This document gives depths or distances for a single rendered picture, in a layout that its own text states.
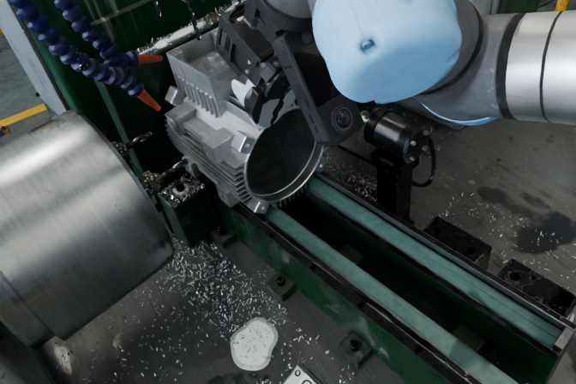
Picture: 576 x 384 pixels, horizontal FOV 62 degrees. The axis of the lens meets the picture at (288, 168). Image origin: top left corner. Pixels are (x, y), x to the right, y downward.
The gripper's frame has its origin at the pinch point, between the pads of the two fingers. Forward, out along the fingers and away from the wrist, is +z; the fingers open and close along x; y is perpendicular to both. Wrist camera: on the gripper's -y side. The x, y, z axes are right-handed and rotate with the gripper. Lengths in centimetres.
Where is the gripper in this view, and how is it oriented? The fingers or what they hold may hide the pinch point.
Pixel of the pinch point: (267, 124)
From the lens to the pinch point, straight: 58.2
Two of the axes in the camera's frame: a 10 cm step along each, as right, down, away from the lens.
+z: -2.3, 4.2, 8.8
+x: -7.3, 5.3, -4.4
